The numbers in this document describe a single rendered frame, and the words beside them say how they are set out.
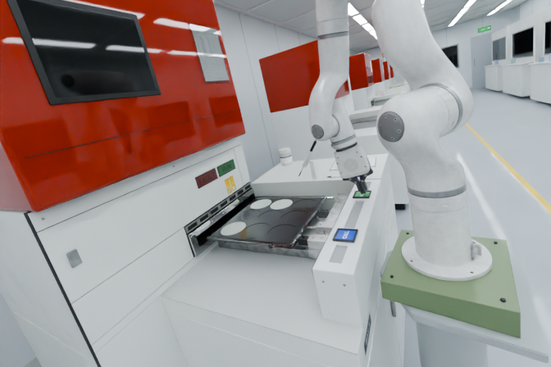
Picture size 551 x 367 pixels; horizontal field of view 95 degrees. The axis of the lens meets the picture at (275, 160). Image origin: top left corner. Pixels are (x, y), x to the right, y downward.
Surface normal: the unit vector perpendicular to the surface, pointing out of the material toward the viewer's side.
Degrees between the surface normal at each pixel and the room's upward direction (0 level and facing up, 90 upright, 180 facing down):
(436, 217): 89
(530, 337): 0
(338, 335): 0
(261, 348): 90
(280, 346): 90
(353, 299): 90
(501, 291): 2
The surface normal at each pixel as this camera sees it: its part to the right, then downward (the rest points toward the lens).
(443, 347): -0.63, 0.31
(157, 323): 0.86, -0.07
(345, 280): -0.46, 0.30
